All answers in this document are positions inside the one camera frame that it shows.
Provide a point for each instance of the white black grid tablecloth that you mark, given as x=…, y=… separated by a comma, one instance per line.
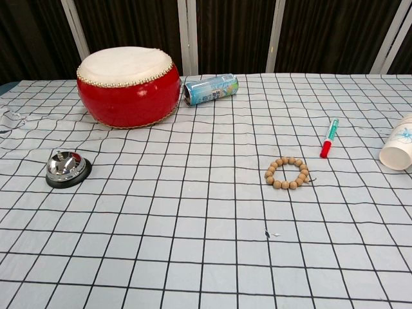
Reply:
x=206, y=225

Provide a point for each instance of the red capped marker pen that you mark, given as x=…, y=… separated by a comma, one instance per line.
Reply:
x=328, y=139

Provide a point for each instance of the silver desk call bell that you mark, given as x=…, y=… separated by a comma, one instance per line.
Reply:
x=66, y=168

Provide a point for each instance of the white metal frame bar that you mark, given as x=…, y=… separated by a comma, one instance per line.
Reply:
x=187, y=37
x=276, y=35
x=77, y=27
x=393, y=35

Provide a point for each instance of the dark curtain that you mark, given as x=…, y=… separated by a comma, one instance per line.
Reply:
x=235, y=35

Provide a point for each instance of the red drum white skin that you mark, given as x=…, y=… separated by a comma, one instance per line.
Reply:
x=128, y=93

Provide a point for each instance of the white paper cup blue print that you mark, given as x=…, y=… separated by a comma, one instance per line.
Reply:
x=396, y=149

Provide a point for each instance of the blue drink can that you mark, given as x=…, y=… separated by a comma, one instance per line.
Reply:
x=210, y=89

